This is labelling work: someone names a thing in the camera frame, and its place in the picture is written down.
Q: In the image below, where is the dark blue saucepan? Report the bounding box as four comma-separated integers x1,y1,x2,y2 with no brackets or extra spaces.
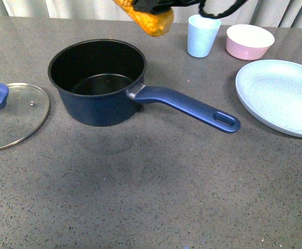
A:
48,39,241,133

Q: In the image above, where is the glass lid with blue knob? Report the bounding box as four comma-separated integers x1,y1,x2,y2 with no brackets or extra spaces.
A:
0,82,50,150

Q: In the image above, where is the black cable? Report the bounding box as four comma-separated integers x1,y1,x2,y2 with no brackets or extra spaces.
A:
198,0,249,20

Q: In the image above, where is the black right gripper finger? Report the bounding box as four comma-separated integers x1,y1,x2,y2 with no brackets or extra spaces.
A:
133,0,200,15

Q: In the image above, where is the pink bowl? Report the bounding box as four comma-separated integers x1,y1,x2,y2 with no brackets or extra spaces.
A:
226,24,275,61

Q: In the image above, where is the light blue cup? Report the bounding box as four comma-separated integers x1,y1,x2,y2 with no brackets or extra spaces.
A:
187,14,221,58

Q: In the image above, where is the yellow corn cob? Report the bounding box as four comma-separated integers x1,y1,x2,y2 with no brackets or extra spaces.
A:
114,0,174,37

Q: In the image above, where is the light blue plate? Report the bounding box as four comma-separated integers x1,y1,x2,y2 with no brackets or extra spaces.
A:
235,60,302,138

